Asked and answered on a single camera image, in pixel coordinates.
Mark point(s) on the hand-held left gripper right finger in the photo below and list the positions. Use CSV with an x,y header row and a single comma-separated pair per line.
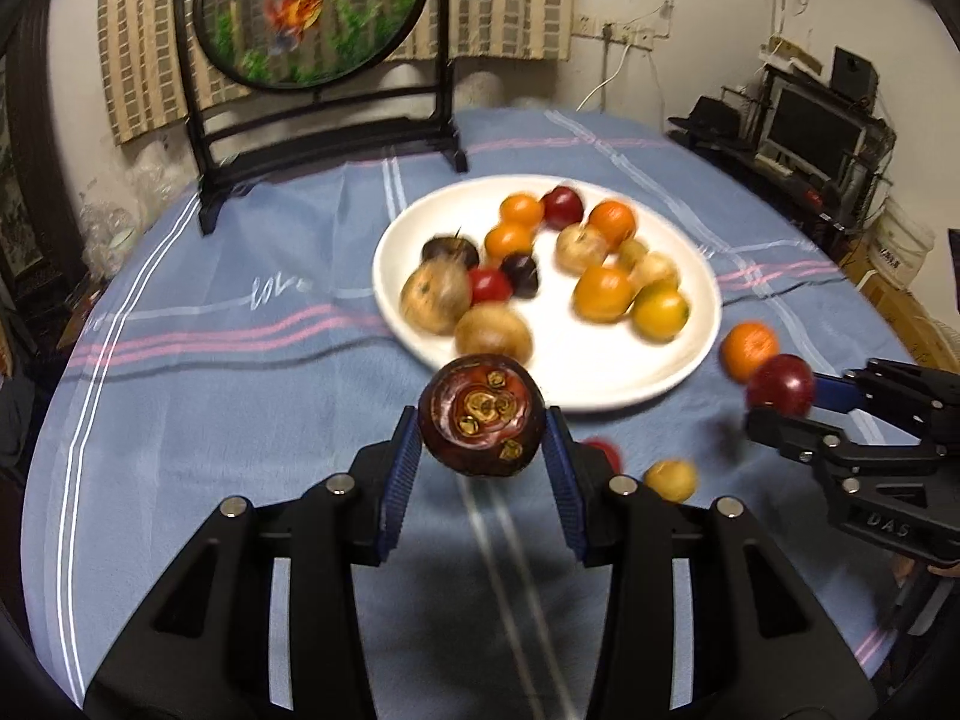
x,y
566,480

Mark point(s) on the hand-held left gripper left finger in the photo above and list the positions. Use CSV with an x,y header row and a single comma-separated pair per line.
x,y
401,480

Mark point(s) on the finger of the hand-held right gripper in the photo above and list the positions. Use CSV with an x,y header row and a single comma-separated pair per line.
x,y
795,439
836,394

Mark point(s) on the small red plum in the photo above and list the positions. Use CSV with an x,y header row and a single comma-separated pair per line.
x,y
780,384

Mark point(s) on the large dark mangosteen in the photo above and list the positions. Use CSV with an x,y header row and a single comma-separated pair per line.
x,y
480,416

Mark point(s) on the white oval plate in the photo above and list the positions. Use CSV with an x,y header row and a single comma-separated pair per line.
x,y
600,367

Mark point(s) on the smooth tan passionfruit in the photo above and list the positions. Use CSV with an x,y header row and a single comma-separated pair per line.
x,y
491,334

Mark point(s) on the yellow-green citrus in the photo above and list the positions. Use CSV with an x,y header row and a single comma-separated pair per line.
x,y
660,313

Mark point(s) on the large tan pomegranate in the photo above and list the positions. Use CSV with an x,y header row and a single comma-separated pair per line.
x,y
435,296

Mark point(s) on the yellow-orange citrus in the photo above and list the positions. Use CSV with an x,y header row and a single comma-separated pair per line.
x,y
510,240
602,294

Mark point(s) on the red tomato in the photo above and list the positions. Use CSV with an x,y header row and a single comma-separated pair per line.
x,y
606,454
490,286

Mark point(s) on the small dark mangosteen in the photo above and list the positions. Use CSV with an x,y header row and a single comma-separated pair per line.
x,y
520,275

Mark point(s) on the pale speckled plum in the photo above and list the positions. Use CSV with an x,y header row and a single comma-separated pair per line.
x,y
656,270

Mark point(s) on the small tan pomegranate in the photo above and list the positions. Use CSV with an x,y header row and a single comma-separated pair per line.
x,y
581,249

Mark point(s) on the medium dark mangosteen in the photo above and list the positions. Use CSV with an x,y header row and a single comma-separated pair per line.
x,y
448,249

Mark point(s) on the small yellow plum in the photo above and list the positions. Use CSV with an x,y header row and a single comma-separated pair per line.
x,y
670,480
634,253

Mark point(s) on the large dark red apple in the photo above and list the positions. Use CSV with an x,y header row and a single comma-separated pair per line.
x,y
562,208

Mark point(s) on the small orange mandarin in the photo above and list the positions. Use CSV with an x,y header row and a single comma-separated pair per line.
x,y
521,210

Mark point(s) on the cardboard boxes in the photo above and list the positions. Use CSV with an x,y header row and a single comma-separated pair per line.
x,y
915,315

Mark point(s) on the white bucket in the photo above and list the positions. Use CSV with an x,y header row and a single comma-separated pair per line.
x,y
904,236

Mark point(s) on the blue striped tablecloth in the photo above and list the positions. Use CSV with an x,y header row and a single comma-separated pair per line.
x,y
225,390

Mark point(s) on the computer monitor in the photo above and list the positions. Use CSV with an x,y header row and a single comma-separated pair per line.
x,y
814,124

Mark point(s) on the black hat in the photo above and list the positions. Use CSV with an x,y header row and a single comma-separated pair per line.
x,y
709,116

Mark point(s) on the black speaker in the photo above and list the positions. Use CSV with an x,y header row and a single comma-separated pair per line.
x,y
855,75

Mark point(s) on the cardboard piece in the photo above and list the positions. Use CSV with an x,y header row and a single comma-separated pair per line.
x,y
791,52

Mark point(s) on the clear plastic bags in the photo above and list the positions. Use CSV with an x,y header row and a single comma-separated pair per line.
x,y
112,232

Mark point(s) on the dark framed painting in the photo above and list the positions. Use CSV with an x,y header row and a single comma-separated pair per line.
x,y
19,217

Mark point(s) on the round goldfish screen, black stand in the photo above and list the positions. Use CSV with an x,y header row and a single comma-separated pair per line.
x,y
315,15

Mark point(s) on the beige checked curtain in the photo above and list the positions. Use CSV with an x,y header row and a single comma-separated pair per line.
x,y
142,52

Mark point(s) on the white wall socket strip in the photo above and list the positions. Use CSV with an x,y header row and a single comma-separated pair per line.
x,y
611,30

